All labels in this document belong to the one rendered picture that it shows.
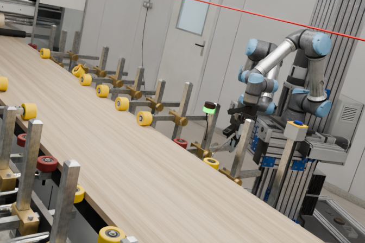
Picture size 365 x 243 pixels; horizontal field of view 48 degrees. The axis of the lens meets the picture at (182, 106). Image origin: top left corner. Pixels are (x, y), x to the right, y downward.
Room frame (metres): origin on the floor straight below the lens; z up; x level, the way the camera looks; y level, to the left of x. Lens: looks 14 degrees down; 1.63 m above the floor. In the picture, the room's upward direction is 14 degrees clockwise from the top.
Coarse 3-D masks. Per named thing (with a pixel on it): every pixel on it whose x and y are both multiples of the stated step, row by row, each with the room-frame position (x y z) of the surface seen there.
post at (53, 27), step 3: (51, 27) 3.82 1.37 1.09; (54, 27) 3.82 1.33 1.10; (51, 30) 3.82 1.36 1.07; (54, 30) 3.82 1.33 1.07; (51, 33) 3.81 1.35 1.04; (54, 33) 3.82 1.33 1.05; (51, 36) 3.81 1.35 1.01; (54, 36) 3.83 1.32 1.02; (51, 39) 3.81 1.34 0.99; (51, 42) 3.81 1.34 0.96; (48, 45) 3.82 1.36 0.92; (51, 45) 3.82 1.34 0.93; (48, 48) 3.81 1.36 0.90; (51, 48) 3.82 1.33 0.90
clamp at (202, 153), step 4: (192, 144) 2.21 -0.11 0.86; (196, 144) 2.21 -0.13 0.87; (200, 144) 2.23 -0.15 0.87; (200, 148) 2.16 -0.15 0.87; (200, 152) 2.15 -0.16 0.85; (204, 152) 2.14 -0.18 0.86; (208, 152) 2.13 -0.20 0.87; (200, 156) 2.15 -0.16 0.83; (204, 156) 2.13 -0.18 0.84; (208, 156) 2.14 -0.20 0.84
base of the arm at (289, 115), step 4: (288, 108) 2.57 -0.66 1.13; (292, 108) 2.55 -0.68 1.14; (288, 112) 2.56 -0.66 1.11; (292, 112) 2.54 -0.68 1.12; (296, 112) 2.54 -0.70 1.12; (300, 112) 2.54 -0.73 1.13; (304, 112) 2.55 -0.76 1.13; (284, 116) 2.57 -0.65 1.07; (288, 116) 2.55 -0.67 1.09; (292, 116) 2.54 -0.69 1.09; (296, 116) 2.53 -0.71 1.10; (300, 116) 2.54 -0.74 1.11; (304, 116) 2.57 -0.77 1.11; (284, 120) 2.55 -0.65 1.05; (288, 120) 2.53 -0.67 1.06; (292, 120) 2.53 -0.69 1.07; (300, 120) 2.53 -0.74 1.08; (304, 120) 2.58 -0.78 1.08; (304, 124) 2.56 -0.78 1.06
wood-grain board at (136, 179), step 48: (0, 48) 3.28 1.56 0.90; (0, 96) 2.12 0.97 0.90; (48, 96) 2.33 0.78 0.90; (96, 96) 2.58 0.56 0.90; (48, 144) 1.65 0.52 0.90; (96, 144) 1.78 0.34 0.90; (144, 144) 1.93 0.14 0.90; (96, 192) 1.34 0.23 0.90; (144, 192) 1.43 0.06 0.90; (192, 192) 1.53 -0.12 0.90; (240, 192) 1.64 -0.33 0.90; (144, 240) 1.12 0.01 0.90; (192, 240) 1.18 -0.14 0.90; (240, 240) 1.26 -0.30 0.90; (288, 240) 1.34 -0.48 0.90
